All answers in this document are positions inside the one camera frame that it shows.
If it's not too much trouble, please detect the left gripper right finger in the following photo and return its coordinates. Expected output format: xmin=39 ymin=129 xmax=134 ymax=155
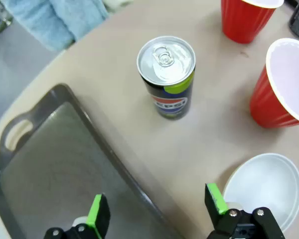
xmin=205 ymin=183 xmax=286 ymax=239

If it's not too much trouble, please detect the brown plastic serving tray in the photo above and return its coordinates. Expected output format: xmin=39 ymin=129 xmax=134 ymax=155
xmin=0 ymin=83 xmax=182 ymax=239

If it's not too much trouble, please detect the red plastic cup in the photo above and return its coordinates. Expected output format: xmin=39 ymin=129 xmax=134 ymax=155
xmin=220 ymin=0 xmax=285 ymax=44
xmin=249 ymin=37 xmax=299 ymax=129

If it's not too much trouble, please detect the white foam bowl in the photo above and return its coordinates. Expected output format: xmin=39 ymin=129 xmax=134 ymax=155
xmin=222 ymin=153 xmax=299 ymax=234

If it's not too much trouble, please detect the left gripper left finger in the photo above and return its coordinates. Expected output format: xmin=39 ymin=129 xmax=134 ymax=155
xmin=43 ymin=193 xmax=111 ymax=239

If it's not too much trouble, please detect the person in blue fleece jacket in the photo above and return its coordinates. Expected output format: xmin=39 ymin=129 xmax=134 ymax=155
xmin=4 ymin=0 xmax=134 ymax=52

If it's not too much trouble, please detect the black green Pepsi can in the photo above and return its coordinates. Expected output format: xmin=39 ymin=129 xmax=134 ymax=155
xmin=136 ymin=36 xmax=196 ymax=120

